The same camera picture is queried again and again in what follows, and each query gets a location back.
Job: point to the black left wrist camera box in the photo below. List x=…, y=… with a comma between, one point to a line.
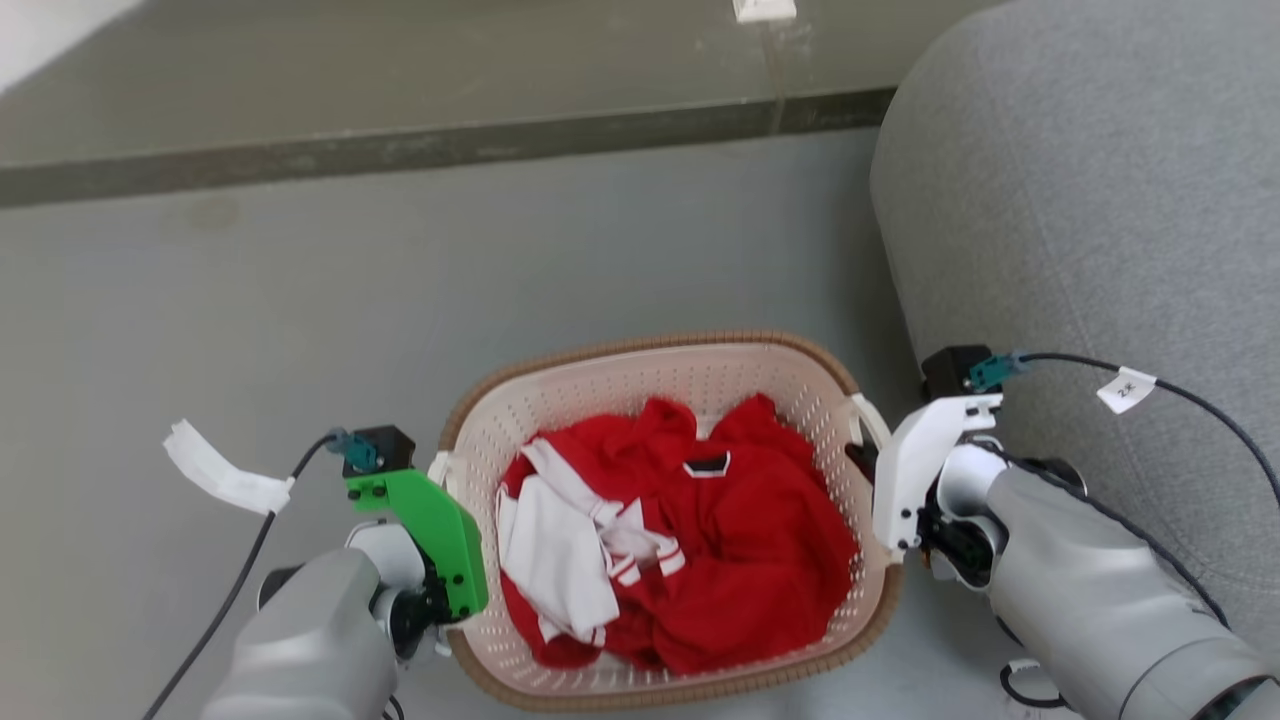
x=392, y=446

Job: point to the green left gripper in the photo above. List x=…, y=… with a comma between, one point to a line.
x=440, y=530

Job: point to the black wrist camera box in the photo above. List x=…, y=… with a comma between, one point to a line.
x=392, y=446
x=948, y=370

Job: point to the white garment with red stripes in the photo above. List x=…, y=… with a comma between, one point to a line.
x=555, y=550

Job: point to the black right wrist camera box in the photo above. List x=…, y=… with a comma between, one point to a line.
x=948, y=370

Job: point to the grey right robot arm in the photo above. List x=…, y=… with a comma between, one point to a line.
x=1080, y=590

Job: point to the grey fabric sofa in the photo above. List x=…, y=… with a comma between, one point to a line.
x=1100, y=200

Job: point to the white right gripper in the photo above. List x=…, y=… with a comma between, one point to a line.
x=905, y=480

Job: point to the beige perforated plastic laundry basket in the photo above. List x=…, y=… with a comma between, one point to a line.
x=600, y=400

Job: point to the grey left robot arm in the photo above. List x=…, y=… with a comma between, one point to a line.
x=310, y=640

